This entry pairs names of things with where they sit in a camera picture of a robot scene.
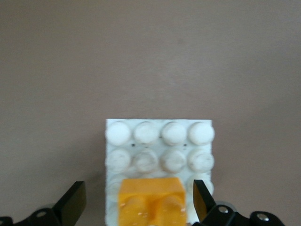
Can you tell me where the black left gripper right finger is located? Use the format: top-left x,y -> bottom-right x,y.
192,179 -> 285,226

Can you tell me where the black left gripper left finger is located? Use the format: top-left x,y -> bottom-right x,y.
0,180 -> 87,226

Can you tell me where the yellow two-stud block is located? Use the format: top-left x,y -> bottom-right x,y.
117,177 -> 188,226

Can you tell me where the white studded base plate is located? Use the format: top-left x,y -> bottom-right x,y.
104,118 -> 216,225

